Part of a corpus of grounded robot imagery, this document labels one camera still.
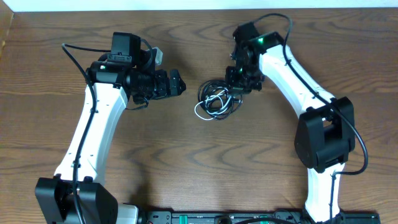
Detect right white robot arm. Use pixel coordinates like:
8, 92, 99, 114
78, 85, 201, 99
226, 30, 355, 223

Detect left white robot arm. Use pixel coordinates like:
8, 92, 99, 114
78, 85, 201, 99
35, 61, 186, 223

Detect white usb cable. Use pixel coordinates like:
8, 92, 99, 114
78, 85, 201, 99
194, 88, 234, 121

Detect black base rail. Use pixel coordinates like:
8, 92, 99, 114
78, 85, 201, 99
136, 209, 381, 224

